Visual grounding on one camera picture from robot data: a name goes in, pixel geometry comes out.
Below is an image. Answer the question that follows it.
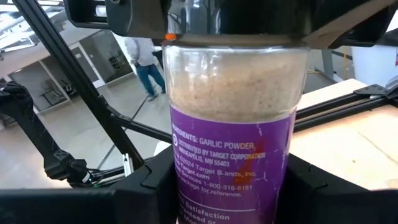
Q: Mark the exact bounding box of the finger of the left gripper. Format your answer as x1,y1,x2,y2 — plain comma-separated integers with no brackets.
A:
63,0,170,38
303,0,398,49

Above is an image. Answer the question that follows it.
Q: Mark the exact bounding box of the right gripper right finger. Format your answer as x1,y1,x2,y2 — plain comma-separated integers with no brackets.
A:
278,153,355,224

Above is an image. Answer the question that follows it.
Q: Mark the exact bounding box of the purple label garlic powder jar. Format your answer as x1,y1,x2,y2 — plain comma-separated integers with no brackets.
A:
161,0,312,224

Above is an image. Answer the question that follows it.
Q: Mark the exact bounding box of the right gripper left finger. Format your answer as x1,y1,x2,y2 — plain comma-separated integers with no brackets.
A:
111,145,180,224

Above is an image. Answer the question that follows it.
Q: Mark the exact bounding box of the person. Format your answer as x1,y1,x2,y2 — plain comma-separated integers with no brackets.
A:
124,37,167,102

